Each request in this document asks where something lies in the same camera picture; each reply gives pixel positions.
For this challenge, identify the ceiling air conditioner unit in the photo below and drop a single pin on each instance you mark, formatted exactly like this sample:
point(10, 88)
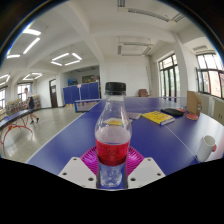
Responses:
point(135, 48)

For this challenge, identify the wide dark-framed window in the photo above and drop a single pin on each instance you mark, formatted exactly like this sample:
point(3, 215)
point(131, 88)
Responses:
point(210, 76)

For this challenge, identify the dark door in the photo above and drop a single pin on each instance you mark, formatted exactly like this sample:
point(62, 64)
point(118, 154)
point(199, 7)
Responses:
point(53, 93)

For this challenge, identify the blue partition screens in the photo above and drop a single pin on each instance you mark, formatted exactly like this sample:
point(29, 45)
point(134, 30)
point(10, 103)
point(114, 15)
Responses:
point(81, 93)

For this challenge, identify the person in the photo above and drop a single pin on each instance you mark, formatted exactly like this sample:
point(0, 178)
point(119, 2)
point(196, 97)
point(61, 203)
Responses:
point(31, 103)

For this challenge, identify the white cabinet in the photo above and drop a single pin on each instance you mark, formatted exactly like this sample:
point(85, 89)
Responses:
point(219, 111)

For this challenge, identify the flat round red coaster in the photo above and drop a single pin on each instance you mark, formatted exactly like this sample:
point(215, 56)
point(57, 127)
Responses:
point(214, 148)

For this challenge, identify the red table tennis paddle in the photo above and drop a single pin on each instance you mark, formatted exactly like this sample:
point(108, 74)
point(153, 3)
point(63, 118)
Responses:
point(192, 116)

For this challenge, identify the low bookshelf unit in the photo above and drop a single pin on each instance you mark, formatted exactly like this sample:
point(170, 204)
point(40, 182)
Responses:
point(16, 106)

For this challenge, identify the clear red-labelled drink bottle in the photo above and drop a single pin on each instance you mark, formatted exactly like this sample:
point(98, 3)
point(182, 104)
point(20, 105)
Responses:
point(112, 140)

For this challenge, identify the tall dark-framed window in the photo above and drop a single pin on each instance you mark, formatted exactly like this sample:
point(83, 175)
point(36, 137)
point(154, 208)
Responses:
point(168, 76)

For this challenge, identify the yellow book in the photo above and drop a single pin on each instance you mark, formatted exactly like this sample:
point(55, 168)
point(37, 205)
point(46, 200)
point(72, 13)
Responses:
point(158, 117)

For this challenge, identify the black paddle case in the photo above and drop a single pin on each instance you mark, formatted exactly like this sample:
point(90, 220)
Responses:
point(172, 112)

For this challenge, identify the ceiling lights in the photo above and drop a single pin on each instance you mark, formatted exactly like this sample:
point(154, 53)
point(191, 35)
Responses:
point(65, 59)

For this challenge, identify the grey-brown booklet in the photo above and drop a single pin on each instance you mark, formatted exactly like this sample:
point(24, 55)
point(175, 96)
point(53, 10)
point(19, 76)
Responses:
point(135, 115)

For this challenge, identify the white mug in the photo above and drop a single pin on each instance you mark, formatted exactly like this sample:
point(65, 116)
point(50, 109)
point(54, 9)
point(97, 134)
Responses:
point(205, 148)

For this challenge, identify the brown cardboard box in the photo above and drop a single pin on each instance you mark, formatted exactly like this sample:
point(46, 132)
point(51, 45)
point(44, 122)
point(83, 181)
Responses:
point(193, 102)

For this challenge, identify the brown armchair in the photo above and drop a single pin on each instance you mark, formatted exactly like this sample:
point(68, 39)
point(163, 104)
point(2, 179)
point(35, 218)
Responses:
point(143, 93)

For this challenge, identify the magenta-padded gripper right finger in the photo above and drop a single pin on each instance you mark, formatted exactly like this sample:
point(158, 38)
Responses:
point(148, 171)

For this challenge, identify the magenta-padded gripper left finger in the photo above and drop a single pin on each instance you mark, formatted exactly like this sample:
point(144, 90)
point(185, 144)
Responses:
point(75, 171)

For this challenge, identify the blue table with red legs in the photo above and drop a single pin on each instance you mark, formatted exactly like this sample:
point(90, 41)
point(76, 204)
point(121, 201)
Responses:
point(13, 118)

